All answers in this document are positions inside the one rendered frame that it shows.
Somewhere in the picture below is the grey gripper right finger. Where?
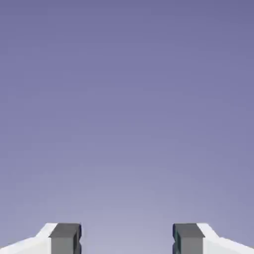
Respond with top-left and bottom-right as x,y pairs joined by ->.
172,222 -> 254,254

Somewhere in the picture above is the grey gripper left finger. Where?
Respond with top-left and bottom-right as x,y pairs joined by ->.
0,222 -> 82,254

